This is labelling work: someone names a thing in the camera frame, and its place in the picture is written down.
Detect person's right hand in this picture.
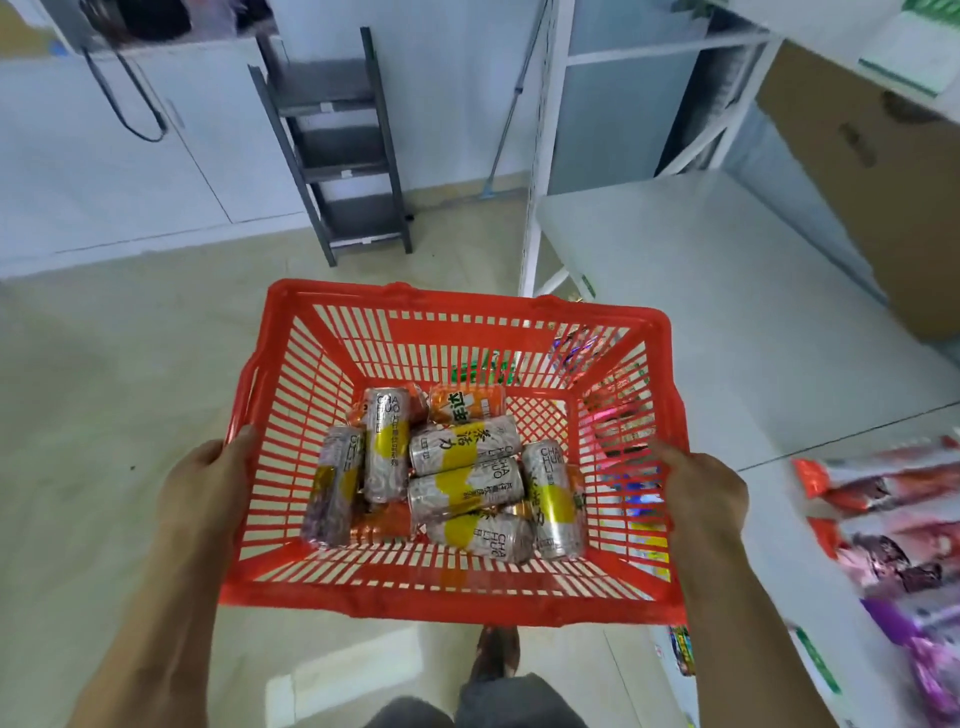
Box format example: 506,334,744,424
646,438,751,558

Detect person's left hand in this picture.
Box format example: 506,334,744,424
153,425,261,543

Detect red plastic shopping basket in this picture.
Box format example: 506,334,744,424
219,279,690,629

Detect person's right forearm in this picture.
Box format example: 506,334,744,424
671,528,840,728

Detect person's left forearm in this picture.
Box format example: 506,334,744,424
66,525,240,728

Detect white metal shelf unit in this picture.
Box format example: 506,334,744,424
519,0,960,728

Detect colourful small snack packet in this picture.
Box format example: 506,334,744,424
669,626,696,678

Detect pile of silver yellow cans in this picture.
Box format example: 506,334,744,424
300,387,588,564

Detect orange drink can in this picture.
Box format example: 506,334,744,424
427,384,508,426

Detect red snack packet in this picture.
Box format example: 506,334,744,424
792,433,960,516
807,501,960,597

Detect brown shoe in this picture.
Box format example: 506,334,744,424
471,625,522,685

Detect white cabinet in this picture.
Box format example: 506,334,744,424
0,36,310,280

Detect grey shorts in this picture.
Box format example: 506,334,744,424
366,672,588,728

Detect grey step shelf rack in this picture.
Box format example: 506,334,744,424
248,27,414,268

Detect purple snack packet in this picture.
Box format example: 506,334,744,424
861,591,960,725

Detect brown cardboard box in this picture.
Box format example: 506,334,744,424
755,40,960,344

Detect green white paper box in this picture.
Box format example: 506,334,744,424
857,0,960,99

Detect mop with grey handle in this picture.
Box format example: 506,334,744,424
478,0,554,201

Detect black bag with strap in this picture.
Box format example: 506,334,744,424
78,0,195,144

